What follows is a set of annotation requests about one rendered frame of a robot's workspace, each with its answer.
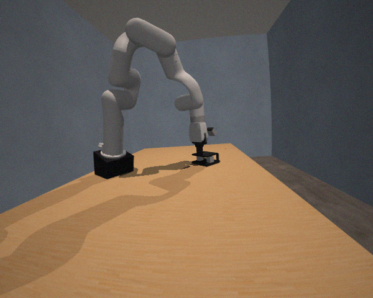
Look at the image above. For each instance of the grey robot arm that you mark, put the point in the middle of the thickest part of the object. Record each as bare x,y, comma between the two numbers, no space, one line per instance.
140,33

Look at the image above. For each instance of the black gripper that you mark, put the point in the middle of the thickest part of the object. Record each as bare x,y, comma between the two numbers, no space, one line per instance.
198,135

